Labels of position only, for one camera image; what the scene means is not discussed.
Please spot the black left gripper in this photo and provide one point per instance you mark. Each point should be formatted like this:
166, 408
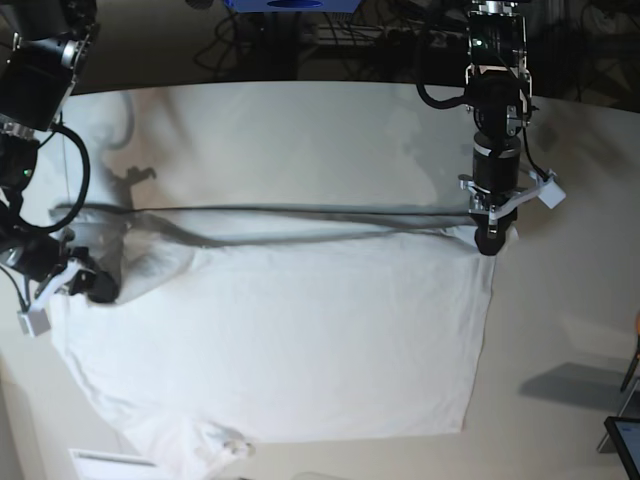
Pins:
490, 235

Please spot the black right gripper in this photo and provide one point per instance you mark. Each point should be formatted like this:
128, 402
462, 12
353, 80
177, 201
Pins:
98, 286

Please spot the white T-shirt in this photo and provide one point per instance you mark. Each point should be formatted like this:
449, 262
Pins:
236, 330

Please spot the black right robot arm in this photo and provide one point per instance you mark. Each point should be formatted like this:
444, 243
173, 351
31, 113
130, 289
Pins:
51, 41

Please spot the white paper sheet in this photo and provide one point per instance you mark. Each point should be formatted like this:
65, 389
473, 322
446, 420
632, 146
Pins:
101, 465

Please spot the black tablet screen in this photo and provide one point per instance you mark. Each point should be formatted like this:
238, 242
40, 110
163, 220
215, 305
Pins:
624, 434

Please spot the blue box at top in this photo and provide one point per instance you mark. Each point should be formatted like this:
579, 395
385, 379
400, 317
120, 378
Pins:
263, 6

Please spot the white camera bracket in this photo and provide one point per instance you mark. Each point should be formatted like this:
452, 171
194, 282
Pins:
34, 320
548, 191

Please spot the orange handled screwdriver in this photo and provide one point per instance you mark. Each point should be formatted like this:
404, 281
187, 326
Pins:
634, 362

